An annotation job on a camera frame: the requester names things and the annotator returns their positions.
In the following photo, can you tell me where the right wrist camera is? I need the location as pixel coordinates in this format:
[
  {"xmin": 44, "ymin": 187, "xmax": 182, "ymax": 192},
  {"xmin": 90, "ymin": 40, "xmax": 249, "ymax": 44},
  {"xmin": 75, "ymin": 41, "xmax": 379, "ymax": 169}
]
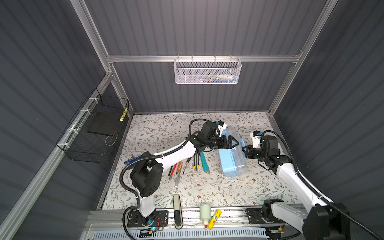
[{"xmin": 250, "ymin": 131, "xmax": 263, "ymax": 149}]

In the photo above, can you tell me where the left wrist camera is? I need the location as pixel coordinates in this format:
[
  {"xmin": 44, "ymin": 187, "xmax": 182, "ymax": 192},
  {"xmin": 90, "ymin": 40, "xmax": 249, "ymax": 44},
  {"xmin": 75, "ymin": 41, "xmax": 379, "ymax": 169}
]
[{"xmin": 216, "ymin": 121, "xmax": 227, "ymax": 131}]

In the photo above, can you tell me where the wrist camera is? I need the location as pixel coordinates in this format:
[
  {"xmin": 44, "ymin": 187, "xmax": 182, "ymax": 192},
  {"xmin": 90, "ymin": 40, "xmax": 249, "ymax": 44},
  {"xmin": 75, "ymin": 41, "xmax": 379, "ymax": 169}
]
[
  {"xmin": 216, "ymin": 121, "xmax": 227, "ymax": 131},
  {"xmin": 250, "ymin": 131, "xmax": 263, "ymax": 149}
]

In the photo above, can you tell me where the yellow tube in black basket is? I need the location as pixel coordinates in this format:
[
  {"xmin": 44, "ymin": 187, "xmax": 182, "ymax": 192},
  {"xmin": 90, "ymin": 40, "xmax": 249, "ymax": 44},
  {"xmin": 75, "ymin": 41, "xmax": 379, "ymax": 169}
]
[{"xmin": 120, "ymin": 108, "xmax": 128, "ymax": 122}]

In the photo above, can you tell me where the light blue plastic tool box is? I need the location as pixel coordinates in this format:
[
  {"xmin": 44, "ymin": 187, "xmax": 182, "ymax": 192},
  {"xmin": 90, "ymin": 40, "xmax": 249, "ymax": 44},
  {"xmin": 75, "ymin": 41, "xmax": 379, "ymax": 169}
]
[{"xmin": 219, "ymin": 128, "xmax": 247, "ymax": 177}]

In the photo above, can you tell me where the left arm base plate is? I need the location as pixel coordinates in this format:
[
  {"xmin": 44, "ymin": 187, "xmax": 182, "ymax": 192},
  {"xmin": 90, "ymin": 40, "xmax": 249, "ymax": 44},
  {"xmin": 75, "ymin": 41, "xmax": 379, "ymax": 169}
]
[{"xmin": 127, "ymin": 210, "xmax": 169, "ymax": 228}]

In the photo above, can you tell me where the white perforated cable tray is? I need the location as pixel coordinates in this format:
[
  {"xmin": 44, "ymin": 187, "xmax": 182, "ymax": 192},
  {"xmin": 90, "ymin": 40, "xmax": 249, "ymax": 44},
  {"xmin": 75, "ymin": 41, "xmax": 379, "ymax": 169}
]
[{"xmin": 91, "ymin": 227, "xmax": 269, "ymax": 240}]

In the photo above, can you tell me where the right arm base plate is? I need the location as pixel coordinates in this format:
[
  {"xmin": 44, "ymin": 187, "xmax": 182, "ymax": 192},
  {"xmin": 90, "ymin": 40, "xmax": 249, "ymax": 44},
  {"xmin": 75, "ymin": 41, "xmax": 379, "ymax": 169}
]
[{"xmin": 245, "ymin": 208, "xmax": 285, "ymax": 225}]

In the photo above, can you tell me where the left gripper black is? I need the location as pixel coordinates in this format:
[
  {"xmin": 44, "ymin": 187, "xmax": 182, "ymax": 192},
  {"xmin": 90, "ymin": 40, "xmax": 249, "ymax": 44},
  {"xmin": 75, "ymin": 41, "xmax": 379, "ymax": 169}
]
[{"xmin": 204, "ymin": 134, "xmax": 238, "ymax": 149}]

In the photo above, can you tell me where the white wire mesh basket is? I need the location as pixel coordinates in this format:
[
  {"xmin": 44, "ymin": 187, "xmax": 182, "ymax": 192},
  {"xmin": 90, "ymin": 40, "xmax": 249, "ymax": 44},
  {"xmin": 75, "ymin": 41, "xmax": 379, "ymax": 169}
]
[{"xmin": 173, "ymin": 58, "xmax": 242, "ymax": 85}]

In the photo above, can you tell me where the white plastic bottle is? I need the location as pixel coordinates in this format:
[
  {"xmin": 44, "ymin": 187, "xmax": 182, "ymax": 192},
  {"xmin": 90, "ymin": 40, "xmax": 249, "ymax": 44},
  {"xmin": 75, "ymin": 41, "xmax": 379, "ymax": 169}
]
[{"xmin": 200, "ymin": 204, "xmax": 212, "ymax": 227}]

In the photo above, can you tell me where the yellow glue tube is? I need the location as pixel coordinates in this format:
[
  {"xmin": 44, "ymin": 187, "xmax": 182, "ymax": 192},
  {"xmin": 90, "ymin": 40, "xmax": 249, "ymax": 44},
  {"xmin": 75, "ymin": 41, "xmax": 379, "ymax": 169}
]
[{"xmin": 208, "ymin": 210, "xmax": 222, "ymax": 230}]

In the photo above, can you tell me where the black silver flat device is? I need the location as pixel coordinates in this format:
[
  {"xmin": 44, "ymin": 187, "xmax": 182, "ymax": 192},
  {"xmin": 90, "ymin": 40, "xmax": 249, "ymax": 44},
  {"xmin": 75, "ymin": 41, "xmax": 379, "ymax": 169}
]
[{"xmin": 173, "ymin": 195, "xmax": 184, "ymax": 230}]

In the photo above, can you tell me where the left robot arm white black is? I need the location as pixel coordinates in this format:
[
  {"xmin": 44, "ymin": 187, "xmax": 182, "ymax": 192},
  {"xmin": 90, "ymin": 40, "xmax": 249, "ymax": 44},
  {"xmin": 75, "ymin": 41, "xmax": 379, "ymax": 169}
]
[{"xmin": 119, "ymin": 119, "xmax": 240, "ymax": 218}]

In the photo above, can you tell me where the black pad in basket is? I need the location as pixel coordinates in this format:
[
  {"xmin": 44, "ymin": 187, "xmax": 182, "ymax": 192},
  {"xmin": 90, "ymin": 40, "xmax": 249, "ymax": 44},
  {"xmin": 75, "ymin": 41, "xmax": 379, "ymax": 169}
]
[{"xmin": 87, "ymin": 113, "xmax": 122, "ymax": 137}]

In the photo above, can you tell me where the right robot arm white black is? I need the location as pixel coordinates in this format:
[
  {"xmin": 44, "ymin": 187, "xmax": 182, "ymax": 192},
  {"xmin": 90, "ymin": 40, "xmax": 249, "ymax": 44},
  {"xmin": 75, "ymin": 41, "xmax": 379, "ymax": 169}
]
[{"xmin": 242, "ymin": 130, "xmax": 381, "ymax": 240}]

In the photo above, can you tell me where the teal handled tool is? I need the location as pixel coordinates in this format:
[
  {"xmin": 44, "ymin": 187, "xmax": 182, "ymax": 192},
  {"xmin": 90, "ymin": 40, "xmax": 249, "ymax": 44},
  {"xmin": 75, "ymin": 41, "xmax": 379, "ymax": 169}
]
[{"xmin": 200, "ymin": 152, "xmax": 210, "ymax": 174}]

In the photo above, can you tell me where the black wire mesh basket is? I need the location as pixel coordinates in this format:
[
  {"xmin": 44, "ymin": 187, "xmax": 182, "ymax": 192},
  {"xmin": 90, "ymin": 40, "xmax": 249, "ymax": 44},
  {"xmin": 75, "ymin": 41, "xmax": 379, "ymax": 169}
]
[{"xmin": 57, "ymin": 90, "xmax": 130, "ymax": 164}]

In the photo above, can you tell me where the red handled hex key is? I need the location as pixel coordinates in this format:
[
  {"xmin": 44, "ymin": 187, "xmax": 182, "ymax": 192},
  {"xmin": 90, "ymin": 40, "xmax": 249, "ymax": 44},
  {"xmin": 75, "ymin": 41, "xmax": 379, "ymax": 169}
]
[{"xmin": 169, "ymin": 164, "xmax": 178, "ymax": 179}]

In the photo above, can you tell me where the orange handled hex key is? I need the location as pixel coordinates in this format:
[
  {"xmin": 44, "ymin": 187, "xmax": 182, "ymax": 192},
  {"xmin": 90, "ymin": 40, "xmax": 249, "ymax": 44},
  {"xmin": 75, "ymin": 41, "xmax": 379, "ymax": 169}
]
[{"xmin": 176, "ymin": 161, "xmax": 183, "ymax": 175}]

